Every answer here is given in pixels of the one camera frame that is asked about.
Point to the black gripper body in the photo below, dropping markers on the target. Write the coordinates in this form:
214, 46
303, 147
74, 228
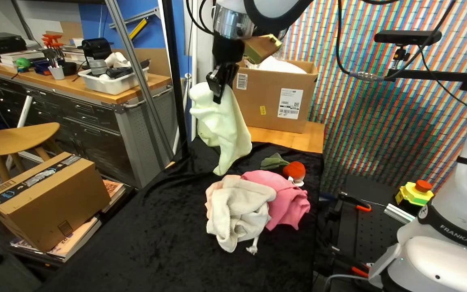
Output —
227, 54

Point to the pale yellow-green cloth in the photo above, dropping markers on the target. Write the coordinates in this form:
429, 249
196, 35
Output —
222, 131

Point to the white terry towel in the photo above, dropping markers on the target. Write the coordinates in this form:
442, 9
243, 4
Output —
238, 212

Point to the pink cloth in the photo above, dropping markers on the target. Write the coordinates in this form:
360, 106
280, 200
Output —
287, 205

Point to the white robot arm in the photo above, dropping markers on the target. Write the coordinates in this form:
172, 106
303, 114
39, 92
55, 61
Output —
449, 217

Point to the cardboard box with white labels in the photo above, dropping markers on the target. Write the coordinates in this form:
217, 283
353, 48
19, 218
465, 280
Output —
266, 108

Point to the white packing material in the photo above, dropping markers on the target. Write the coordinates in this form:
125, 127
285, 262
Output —
279, 66

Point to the black stand pole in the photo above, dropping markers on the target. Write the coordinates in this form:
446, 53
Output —
170, 66

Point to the silver metal pole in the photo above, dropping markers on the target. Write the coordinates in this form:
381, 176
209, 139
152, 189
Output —
136, 71

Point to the yellow stick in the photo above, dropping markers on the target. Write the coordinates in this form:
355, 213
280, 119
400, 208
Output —
138, 28

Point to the orange plush toy green leaves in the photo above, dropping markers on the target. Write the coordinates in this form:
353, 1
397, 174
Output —
293, 171

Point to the white plastic bin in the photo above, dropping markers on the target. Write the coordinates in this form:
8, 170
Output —
108, 84

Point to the blue panel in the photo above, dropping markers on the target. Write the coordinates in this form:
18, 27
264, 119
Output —
97, 22

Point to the grey workbench with wooden top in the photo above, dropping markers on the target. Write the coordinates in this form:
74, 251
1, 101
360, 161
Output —
81, 131

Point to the black velvet table cover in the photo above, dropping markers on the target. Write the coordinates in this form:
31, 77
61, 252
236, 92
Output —
162, 244

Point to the multicolour patterned backdrop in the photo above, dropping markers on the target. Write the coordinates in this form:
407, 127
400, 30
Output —
379, 135

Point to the orange plastic object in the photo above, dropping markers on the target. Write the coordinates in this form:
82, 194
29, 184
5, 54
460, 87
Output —
52, 40

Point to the cardboard box with printed tape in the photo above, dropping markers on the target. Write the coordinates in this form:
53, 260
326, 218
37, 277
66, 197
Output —
55, 205

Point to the wooden stool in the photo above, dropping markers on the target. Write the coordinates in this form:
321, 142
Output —
11, 139

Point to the yellow emergency stop button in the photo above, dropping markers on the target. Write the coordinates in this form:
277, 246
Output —
413, 195

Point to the black stereo camera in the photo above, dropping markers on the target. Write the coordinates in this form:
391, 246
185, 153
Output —
405, 38

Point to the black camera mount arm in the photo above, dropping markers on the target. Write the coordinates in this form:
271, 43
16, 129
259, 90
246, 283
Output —
433, 75

